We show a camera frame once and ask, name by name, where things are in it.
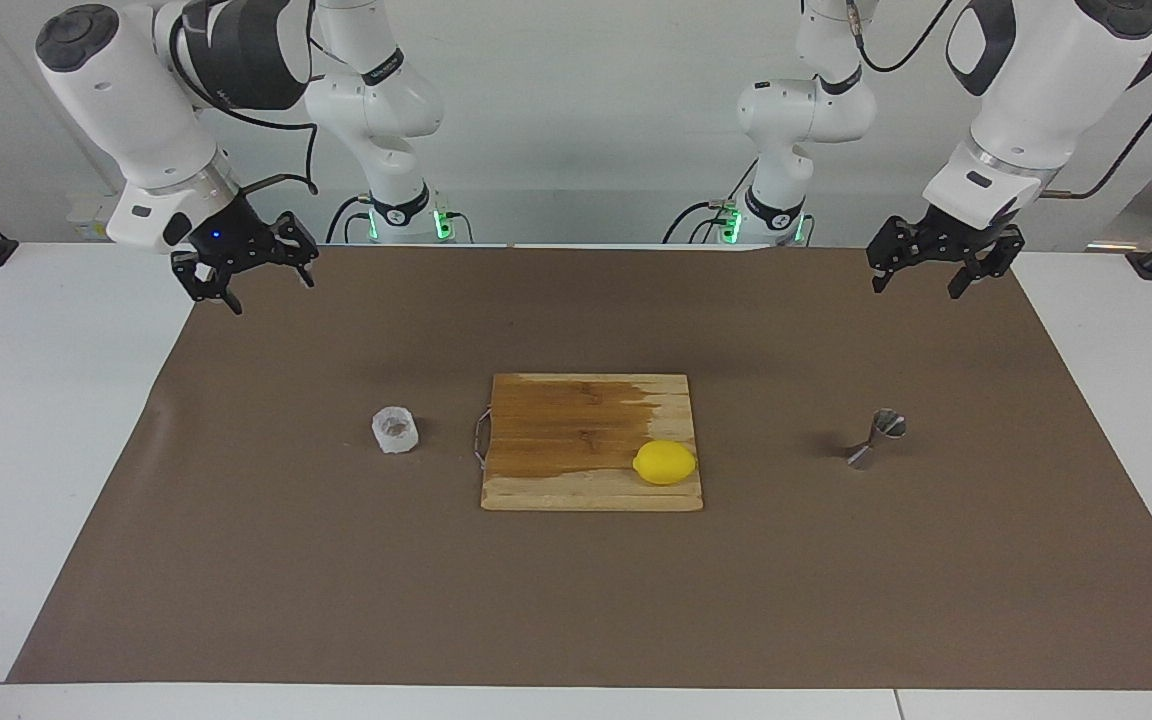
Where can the green lit base connector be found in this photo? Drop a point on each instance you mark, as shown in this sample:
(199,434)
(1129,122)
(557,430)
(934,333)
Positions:
(731,225)
(443,225)

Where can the yellow lemon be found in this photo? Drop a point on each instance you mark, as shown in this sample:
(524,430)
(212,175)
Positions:
(664,463)

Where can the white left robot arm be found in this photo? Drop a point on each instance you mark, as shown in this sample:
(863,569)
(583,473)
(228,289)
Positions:
(1036,90)

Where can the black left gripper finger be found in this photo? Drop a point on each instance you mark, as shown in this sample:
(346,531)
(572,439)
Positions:
(877,275)
(961,283)

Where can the steel double jigger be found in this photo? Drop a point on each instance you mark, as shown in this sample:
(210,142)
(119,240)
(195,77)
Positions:
(876,440)

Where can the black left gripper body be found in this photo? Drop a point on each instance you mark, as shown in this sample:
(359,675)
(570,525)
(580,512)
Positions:
(956,243)

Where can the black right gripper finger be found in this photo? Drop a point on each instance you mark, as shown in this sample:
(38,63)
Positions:
(307,268)
(232,302)

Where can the brown paper table mat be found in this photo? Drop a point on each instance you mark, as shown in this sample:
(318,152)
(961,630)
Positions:
(336,580)

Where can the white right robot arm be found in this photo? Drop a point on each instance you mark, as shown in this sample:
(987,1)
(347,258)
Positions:
(126,110)

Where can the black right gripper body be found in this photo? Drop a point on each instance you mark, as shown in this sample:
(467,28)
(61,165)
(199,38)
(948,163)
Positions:
(226,238)

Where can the wooden cutting board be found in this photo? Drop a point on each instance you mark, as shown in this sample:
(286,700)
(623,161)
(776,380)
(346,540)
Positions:
(556,440)

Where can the wall outlet with yellow label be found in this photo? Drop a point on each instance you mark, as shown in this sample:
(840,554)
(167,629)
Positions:
(88,230)

